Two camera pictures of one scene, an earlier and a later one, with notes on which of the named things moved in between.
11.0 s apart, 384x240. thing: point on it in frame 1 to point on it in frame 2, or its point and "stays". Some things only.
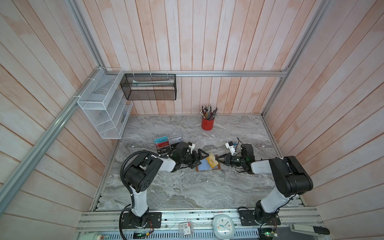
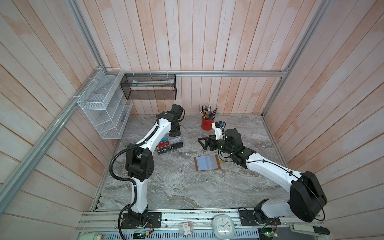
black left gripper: x=199 y=154 to x=177 y=133
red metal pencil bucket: x=207 y=125 stays
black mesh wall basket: x=149 y=86 stays
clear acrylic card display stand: x=164 y=144 stays
